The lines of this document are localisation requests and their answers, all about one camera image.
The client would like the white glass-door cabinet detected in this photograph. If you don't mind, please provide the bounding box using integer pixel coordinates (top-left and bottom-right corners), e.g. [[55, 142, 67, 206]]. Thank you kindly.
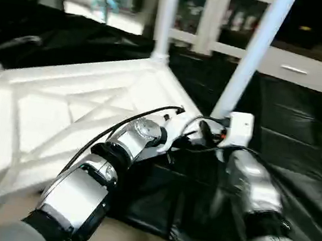
[[153, 0, 274, 64]]

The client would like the white plastic table top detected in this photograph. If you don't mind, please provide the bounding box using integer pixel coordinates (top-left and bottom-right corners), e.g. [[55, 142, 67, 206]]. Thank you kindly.
[[0, 37, 212, 241]]

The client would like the white drawer unit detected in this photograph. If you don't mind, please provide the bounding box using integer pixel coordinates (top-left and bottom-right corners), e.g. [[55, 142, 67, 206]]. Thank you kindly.
[[253, 45, 322, 93]]

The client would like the black work mat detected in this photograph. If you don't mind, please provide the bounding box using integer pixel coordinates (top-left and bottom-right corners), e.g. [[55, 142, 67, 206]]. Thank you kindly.
[[0, 0, 322, 241]]

